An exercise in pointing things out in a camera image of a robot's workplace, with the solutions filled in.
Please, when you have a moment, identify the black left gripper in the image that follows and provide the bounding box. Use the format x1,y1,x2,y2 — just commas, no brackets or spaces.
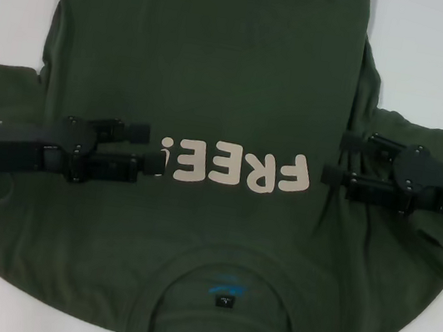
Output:
0,98,175,201

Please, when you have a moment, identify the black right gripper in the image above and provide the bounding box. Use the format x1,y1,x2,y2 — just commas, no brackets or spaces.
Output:
316,125,443,220

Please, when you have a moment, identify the dark green FREE t-shirt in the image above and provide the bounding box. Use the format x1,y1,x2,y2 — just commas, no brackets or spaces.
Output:
0,0,443,332

